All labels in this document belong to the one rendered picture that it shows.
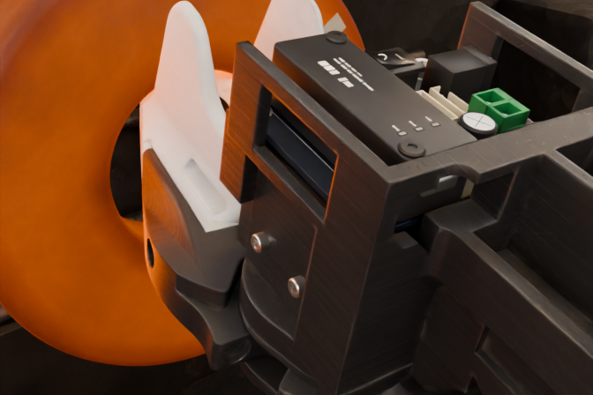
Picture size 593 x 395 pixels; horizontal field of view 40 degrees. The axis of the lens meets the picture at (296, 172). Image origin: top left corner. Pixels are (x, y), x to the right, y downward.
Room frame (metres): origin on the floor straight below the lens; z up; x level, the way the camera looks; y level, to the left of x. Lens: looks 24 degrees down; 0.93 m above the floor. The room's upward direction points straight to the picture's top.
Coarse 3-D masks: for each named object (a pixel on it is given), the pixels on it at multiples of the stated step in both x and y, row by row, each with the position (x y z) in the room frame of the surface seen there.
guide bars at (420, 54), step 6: (420, 48) 0.63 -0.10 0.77; (414, 54) 0.62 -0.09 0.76; (420, 54) 0.62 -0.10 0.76; (138, 108) 0.49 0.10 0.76; (132, 114) 0.48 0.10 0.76; (138, 114) 0.49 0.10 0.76; (126, 120) 0.48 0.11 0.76; (132, 120) 0.48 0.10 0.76; (138, 120) 0.48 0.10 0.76; (126, 126) 0.48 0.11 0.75; (132, 126) 0.48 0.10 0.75; (138, 126) 0.49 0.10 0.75; (126, 216) 0.46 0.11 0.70; (132, 216) 0.46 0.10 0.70; (138, 216) 0.46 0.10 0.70
